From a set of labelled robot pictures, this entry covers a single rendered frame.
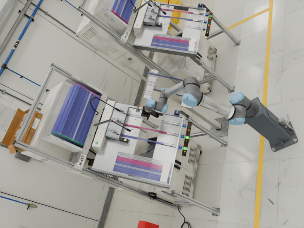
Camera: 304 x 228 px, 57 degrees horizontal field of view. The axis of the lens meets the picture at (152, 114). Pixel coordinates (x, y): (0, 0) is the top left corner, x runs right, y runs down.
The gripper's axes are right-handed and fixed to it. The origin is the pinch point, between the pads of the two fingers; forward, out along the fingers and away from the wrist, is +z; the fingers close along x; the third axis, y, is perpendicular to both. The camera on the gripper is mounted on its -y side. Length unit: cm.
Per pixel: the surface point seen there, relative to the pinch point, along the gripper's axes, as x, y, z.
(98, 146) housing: 40, 36, 0
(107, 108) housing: 1.0, 39.4, 0.3
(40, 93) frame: 16, 93, -27
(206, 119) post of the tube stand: -31, -64, 28
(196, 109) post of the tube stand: -33, -49, 18
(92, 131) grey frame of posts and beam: 28, 46, 0
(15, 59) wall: -68, 186, 83
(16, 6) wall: -140, 211, 67
